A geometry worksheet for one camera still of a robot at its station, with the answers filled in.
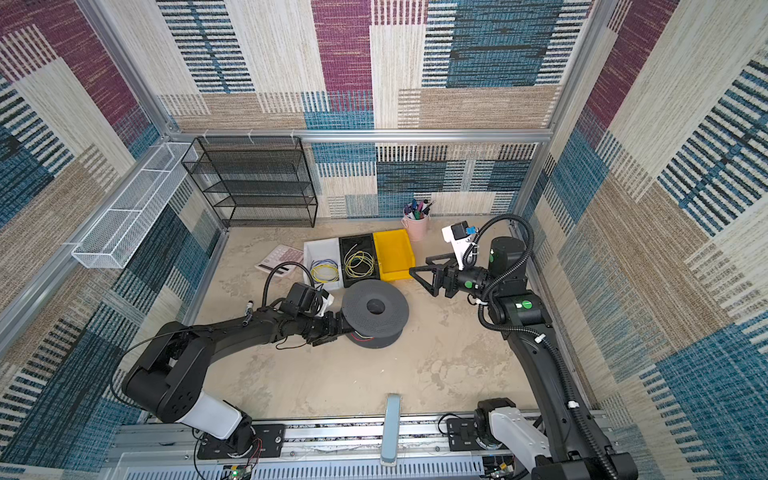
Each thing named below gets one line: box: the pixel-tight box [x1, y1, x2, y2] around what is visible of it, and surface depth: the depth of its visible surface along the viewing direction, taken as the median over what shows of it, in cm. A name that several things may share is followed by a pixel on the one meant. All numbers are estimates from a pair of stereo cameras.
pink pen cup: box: [401, 208, 430, 241], surface depth 110 cm
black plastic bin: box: [339, 233, 380, 288], surface depth 105 cm
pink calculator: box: [254, 244, 304, 277], surface depth 110 cm
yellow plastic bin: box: [373, 229, 416, 282], surface depth 109 cm
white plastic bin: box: [303, 237, 344, 291], surface depth 107 cm
